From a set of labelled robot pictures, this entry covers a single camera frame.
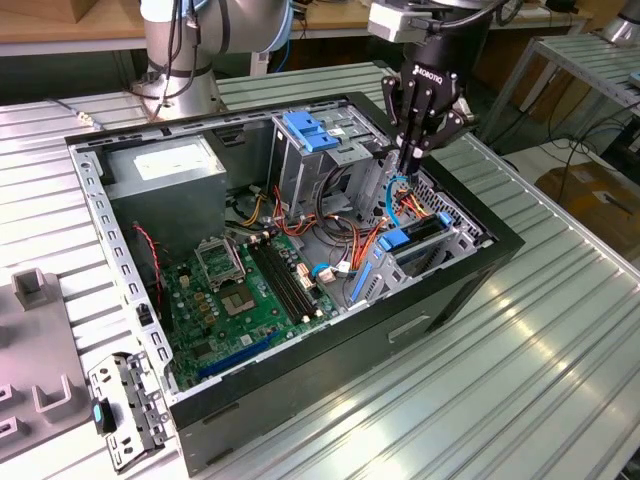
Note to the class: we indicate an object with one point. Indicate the blue plastic drive latch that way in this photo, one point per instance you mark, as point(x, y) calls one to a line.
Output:
point(310, 132)

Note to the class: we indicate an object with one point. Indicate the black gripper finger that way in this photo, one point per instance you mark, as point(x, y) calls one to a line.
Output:
point(391, 97)
point(457, 122)

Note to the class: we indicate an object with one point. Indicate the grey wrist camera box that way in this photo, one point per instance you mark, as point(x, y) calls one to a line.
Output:
point(395, 22)

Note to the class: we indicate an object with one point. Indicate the black blue bracket latch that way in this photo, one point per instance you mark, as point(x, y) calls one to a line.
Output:
point(105, 417)

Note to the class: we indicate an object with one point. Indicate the black RAM slot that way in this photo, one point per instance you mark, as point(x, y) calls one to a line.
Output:
point(292, 277)
point(277, 282)

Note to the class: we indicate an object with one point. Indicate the grey optical drive cage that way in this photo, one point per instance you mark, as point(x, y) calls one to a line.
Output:
point(300, 175)

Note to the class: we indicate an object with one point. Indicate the black open PC case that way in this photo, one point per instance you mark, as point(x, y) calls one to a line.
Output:
point(325, 360)

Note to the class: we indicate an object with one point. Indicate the blue expansion slot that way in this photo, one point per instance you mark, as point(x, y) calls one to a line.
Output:
point(235, 357)

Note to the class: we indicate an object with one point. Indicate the wooden desk white frame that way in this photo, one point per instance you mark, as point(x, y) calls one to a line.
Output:
point(40, 25)
point(330, 22)

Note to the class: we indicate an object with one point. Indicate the hard disk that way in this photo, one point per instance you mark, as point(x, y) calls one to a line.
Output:
point(392, 241)

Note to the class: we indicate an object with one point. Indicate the CPU socket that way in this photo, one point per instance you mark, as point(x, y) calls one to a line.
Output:
point(237, 301)

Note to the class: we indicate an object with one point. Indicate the grey power supply unit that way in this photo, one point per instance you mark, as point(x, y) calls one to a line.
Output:
point(165, 200)

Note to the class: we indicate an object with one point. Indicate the grey disk bay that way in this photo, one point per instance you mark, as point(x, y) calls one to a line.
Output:
point(387, 272)

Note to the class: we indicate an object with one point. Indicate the metal expansion bracket plate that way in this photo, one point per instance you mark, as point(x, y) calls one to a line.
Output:
point(130, 400)

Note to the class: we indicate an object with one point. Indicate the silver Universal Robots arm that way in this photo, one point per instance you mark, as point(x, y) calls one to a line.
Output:
point(250, 25)

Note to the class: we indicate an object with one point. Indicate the green Dell motherboard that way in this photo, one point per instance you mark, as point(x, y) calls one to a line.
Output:
point(250, 330)

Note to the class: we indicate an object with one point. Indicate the grey parts rack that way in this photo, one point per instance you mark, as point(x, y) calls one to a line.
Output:
point(35, 340)

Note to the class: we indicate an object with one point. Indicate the large brown cardboard box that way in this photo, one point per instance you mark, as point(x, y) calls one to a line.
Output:
point(575, 190)

